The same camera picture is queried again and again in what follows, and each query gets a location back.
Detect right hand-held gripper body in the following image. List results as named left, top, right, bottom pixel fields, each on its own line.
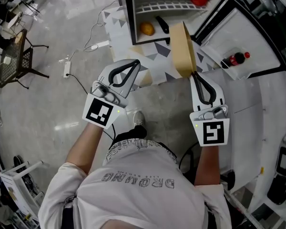
left=189, top=105, right=230, bottom=147

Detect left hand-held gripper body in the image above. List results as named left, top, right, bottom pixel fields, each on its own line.
left=82, top=80, right=129, bottom=130

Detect small fridge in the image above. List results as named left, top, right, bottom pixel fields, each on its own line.
left=123, top=0, right=286, bottom=80

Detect person's right forearm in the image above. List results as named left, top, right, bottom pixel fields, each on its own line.
left=194, top=145, right=221, bottom=186

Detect person's left forearm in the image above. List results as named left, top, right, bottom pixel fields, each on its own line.
left=65, top=122, right=104, bottom=175

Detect triangle-patterned table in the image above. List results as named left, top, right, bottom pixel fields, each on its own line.
left=101, top=6, right=216, bottom=89

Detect person's left shoe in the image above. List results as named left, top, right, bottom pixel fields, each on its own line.
left=133, top=111, right=145, bottom=126

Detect white power strip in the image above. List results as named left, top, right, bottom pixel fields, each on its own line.
left=63, top=61, right=72, bottom=79

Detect cola bottle red cap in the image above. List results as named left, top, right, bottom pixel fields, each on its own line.
left=220, top=52, right=251, bottom=69

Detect person's black trousers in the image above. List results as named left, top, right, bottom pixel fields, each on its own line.
left=113, top=125, right=148, bottom=144

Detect black office chair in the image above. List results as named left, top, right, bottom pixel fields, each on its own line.
left=220, top=170, right=236, bottom=191

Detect orange fruit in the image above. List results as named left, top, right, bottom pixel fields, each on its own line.
left=139, top=21, right=155, bottom=36

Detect dark metal lattice table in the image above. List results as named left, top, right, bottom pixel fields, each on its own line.
left=0, top=29, right=50, bottom=90

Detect person's white shirt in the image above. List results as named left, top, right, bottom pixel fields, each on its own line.
left=38, top=138, right=232, bottom=229

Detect white shelf rack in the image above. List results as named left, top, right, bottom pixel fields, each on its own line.
left=0, top=161, right=50, bottom=221

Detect black power cable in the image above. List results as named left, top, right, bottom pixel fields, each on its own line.
left=66, top=73, right=117, bottom=140

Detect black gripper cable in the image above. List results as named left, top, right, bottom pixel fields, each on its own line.
left=180, top=142, right=200, bottom=171

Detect white cable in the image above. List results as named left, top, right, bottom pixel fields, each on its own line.
left=69, top=0, right=120, bottom=62

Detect white wire fridge shelf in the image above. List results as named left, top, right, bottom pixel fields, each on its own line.
left=135, top=0, right=208, bottom=14

